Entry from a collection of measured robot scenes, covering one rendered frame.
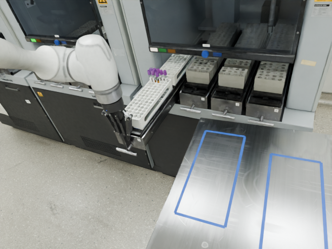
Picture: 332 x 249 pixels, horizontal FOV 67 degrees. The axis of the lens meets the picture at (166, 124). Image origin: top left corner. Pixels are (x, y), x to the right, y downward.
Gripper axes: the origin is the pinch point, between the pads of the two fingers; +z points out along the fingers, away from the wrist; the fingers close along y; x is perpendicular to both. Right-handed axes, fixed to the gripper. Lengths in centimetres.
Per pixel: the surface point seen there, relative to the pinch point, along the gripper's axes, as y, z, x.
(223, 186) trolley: -41.8, -2.0, 9.5
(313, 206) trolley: -65, -2, 7
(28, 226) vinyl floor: 84, 80, 30
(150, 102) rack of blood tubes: -3.4, -5.9, -17.3
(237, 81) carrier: -33, -5, -41
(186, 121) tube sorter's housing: -10.8, 16.8, -33.1
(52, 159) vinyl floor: 113, 80, -20
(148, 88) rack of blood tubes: 2.7, -6.0, -26.1
